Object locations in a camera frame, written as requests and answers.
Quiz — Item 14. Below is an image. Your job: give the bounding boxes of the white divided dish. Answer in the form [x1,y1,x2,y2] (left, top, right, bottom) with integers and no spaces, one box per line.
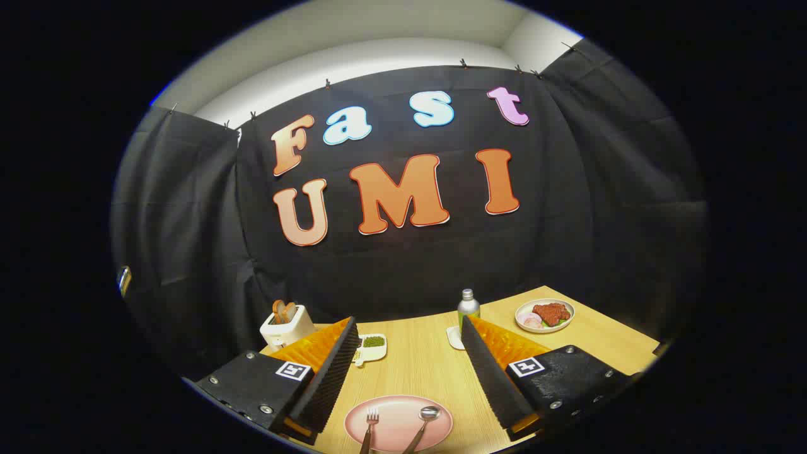
[353,334,388,368]

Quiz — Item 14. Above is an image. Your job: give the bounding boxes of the pink round plate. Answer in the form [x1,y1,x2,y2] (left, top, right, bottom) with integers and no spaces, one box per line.
[344,395,455,453]

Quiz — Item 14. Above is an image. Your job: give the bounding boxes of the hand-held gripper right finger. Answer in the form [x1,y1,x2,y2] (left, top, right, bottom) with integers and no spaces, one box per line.
[460,314,634,442]

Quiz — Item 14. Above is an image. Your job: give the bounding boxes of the white oval plate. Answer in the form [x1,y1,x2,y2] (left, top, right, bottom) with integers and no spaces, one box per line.
[515,298,576,334]

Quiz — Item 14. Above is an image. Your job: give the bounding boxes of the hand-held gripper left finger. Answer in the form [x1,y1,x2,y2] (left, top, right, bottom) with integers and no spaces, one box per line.
[194,317,360,445]

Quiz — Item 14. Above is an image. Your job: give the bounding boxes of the red meat piece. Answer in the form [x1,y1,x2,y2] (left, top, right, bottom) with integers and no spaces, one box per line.
[533,303,571,327]

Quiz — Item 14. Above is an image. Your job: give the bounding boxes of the fork with brown handle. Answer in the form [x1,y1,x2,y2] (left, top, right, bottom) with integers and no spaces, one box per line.
[359,407,380,454]

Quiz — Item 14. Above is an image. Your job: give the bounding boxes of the green soda bottle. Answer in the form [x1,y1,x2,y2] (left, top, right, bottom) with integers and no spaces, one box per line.
[458,289,481,335]

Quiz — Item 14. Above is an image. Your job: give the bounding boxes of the white toaster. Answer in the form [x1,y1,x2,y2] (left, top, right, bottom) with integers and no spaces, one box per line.
[260,305,317,352]

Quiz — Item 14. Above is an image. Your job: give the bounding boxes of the spoon with brown handle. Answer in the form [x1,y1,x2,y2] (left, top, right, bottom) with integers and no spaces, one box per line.
[402,406,441,454]

